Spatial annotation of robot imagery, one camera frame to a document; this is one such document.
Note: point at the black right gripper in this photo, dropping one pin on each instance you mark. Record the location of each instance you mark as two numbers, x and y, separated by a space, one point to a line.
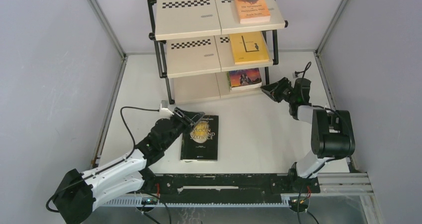
274 89

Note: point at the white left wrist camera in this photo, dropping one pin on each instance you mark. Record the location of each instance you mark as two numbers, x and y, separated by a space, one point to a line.
164 109

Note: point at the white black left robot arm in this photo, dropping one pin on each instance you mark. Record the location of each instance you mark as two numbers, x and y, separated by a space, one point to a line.
81 193

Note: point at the dark black-green book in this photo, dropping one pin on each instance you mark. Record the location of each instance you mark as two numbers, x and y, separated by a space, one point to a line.
201 144

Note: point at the orange paperback book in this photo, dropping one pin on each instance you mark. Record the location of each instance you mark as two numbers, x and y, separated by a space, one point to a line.
252 11

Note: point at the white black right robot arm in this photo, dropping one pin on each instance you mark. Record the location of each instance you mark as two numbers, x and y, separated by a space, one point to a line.
332 135

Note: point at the yellow book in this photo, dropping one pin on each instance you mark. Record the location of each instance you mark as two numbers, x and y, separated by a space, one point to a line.
249 48

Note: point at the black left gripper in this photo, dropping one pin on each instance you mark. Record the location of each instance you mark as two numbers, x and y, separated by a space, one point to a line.
190 118

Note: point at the cream three-tier shelf rack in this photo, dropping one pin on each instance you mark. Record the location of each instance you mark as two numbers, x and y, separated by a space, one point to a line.
193 48

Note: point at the Jane Eyre blue book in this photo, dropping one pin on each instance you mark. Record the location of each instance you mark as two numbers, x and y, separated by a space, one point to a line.
246 79

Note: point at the black mounting base rail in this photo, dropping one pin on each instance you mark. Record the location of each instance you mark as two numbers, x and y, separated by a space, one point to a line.
228 189

